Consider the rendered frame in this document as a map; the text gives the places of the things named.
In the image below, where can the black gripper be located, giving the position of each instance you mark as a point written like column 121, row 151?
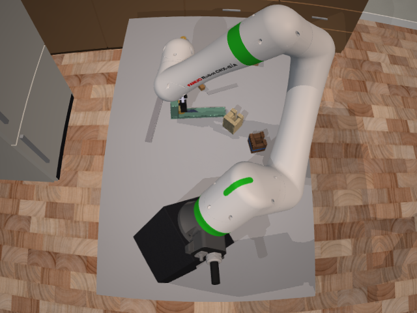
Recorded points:
column 183, row 107

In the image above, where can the green l-shaped frame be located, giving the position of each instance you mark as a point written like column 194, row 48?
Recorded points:
column 202, row 112

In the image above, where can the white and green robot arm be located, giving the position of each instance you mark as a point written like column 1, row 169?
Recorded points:
column 247, row 189

